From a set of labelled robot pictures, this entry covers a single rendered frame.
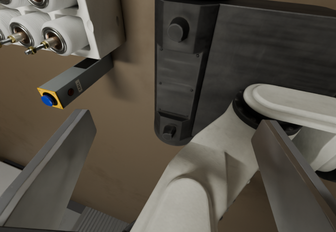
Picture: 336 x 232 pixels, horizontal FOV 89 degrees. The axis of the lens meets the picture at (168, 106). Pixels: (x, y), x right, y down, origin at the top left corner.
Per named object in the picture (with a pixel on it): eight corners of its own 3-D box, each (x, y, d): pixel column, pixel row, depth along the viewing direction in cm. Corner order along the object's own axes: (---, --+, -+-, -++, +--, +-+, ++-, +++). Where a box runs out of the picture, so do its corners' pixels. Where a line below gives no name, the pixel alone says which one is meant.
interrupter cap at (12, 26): (17, 42, 54) (15, 43, 53) (7, 17, 49) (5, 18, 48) (38, 51, 53) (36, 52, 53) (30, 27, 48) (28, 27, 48)
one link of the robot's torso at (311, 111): (345, 92, 37) (382, 138, 27) (295, 147, 50) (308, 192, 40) (245, 73, 41) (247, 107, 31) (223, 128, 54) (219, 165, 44)
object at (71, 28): (95, 41, 66) (59, 61, 53) (77, 17, 62) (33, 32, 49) (111, 30, 61) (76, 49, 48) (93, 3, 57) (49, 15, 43)
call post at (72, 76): (111, 52, 75) (55, 91, 53) (114, 67, 80) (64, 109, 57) (97, 50, 77) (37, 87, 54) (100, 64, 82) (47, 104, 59)
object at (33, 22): (58, 28, 67) (14, 45, 54) (53, 1, 61) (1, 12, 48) (80, 37, 67) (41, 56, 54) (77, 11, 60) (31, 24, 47)
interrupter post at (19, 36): (21, 37, 52) (10, 41, 49) (18, 29, 50) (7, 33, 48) (28, 40, 52) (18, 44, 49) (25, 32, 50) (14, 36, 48)
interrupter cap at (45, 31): (59, 57, 52) (57, 58, 51) (39, 33, 49) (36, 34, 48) (72, 47, 48) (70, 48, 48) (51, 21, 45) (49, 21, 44)
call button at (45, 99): (53, 94, 54) (48, 98, 53) (58, 104, 57) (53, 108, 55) (43, 92, 55) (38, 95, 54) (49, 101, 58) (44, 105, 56)
